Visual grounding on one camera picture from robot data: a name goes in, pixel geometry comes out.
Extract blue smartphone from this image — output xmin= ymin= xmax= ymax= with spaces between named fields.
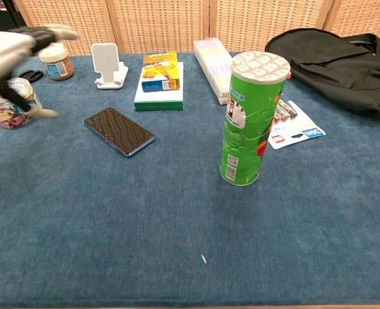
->
xmin=84 ymin=107 xmax=156 ymax=158

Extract white phone stand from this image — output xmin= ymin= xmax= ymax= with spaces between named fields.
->
xmin=91 ymin=42 xmax=129 ymax=90

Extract blue table cloth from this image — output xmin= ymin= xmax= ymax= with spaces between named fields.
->
xmin=0 ymin=47 xmax=380 ymax=308

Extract green chips can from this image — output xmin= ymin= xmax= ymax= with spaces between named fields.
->
xmin=219 ymin=51 xmax=291 ymax=188

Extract white green book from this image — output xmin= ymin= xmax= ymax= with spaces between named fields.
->
xmin=133 ymin=61 xmax=185 ymax=112

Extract black office chair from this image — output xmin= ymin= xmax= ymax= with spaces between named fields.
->
xmin=0 ymin=0 xmax=26 ymax=33

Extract clear tub of binder clips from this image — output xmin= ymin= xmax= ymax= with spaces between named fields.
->
xmin=0 ymin=77 xmax=44 ymax=130

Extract battery blister pack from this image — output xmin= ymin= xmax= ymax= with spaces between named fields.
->
xmin=267 ymin=93 xmax=327 ymax=150

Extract yellow and blue box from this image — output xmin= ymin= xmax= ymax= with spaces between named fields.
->
xmin=141 ymin=51 xmax=181 ymax=93

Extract wicker folding screen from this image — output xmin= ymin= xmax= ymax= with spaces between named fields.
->
xmin=13 ymin=0 xmax=380 ymax=57

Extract black bag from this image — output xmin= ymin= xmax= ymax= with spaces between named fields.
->
xmin=264 ymin=28 xmax=380 ymax=122

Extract long white box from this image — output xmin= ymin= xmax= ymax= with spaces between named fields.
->
xmin=194 ymin=37 xmax=235 ymax=106

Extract jar with white lid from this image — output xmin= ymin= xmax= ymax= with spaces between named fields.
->
xmin=37 ymin=41 xmax=75 ymax=81

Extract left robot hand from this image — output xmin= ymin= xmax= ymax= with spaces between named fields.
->
xmin=0 ymin=23 xmax=80 ymax=119

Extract black scissors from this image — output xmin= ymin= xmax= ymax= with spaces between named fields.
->
xmin=17 ymin=69 xmax=45 ymax=84

